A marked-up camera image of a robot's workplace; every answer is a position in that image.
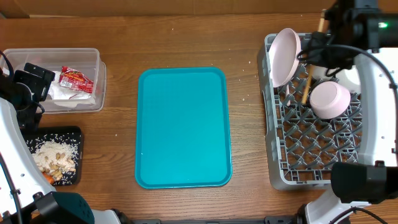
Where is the white napkin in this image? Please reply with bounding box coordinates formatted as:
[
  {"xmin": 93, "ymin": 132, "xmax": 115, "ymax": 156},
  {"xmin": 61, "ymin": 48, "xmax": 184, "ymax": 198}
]
[{"xmin": 48, "ymin": 71, "xmax": 95, "ymax": 108}]

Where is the wooden chopstick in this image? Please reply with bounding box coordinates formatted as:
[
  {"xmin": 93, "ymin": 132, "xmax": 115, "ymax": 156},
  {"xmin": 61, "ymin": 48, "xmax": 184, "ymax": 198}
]
[{"xmin": 301, "ymin": 9, "xmax": 326, "ymax": 105}]

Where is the white bowl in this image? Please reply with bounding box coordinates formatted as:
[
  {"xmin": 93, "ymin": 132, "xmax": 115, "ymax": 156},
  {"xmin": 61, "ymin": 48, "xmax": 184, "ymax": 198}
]
[{"xmin": 336, "ymin": 65, "xmax": 361, "ymax": 94}]

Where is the pink plate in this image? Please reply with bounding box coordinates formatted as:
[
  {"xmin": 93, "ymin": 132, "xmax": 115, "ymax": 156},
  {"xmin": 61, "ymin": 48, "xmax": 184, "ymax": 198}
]
[{"xmin": 269, "ymin": 28, "xmax": 302, "ymax": 88}]

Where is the red snack wrapper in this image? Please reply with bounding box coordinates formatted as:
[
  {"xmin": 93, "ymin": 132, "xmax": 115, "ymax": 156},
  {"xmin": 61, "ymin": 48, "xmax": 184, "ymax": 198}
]
[{"xmin": 59, "ymin": 66, "xmax": 94, "ymax": 94}]

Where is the pink bowl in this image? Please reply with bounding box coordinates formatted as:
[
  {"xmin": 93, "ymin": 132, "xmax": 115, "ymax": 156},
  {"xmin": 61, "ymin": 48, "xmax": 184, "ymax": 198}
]
[{"xmin": 310, "ymin": 81, "xmax": 351, "ymax": 119}]

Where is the orange carrot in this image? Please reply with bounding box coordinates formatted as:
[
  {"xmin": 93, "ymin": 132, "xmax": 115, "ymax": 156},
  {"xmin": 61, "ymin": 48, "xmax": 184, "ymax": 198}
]
[{"xmin": 42, "ymin": 172, "xmax": 55, "ymax": 185}]

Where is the white plastic fork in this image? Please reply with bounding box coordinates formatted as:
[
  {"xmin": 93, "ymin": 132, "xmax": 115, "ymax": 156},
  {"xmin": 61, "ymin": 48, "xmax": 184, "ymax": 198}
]
[{"xmin": 285, "ymin": 83, "xmax": 290, "ymax": 106}]

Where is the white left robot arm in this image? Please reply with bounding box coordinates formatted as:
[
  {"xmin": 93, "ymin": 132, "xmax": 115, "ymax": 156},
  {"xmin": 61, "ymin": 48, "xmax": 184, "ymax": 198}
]
[{"xmin": 1, "ymin": 62, "xmax": 129, "ymax": 223}]

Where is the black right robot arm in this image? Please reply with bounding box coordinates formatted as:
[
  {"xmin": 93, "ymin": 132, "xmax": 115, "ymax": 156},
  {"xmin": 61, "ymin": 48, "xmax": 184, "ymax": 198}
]
[{"xmin": 298, "ymin": 2, "xmax": 397, "ymax": 223}]

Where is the clear plastic bin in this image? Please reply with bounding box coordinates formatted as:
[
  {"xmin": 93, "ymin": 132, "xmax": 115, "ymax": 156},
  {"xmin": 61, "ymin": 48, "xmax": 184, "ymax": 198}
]
[{"xmin": 4, "ymin": 48, "xmax": 106, "ymax": 114}]

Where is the black tray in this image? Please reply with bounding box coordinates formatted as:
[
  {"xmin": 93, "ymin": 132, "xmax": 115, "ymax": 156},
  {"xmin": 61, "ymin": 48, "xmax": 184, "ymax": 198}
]
[{"xmin": 22, "ymin": 126, "xmax": 84, "ymax": 186}]

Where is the rice and peanuts pile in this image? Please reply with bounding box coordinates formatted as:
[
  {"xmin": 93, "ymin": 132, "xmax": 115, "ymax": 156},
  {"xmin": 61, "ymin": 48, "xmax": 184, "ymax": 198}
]
[{"xmin": 32, "ymin": 141, "xmax": 78, "ymax": 183}]

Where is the grey dish rack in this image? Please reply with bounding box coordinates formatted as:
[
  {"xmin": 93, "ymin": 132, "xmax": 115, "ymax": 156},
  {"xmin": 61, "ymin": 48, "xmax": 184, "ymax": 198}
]
[{"xmin": 256, "ymin": 32, "xmax": 398, "ymax": 191}]

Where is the teal plastic tray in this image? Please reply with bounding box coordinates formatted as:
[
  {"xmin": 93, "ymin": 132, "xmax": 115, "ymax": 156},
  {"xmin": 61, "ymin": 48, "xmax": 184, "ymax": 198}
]
[{"xmin": 135, "ymin": 67, "xmax": 233, "ymax": 189}]

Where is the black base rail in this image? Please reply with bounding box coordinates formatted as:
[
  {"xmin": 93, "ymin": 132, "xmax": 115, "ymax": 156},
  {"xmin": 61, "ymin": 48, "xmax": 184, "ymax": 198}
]
[{"xmin": 131, "ymin": 215, "xmax": 295, "ymax": 224}]

